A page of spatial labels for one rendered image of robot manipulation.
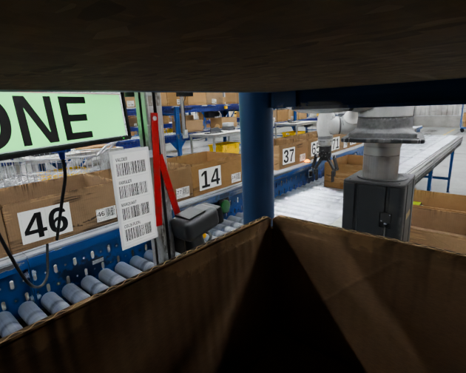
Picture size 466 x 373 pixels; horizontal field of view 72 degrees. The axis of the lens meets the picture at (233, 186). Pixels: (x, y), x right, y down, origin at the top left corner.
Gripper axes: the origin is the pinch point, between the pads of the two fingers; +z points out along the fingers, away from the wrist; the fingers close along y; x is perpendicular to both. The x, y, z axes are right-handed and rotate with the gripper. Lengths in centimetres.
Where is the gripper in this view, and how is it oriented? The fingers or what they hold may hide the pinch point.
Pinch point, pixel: (324, 177)
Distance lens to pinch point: 209.9
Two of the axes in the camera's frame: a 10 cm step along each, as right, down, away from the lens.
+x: 6.5, -2.1, 7.3
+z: 0.4, 9.7, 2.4
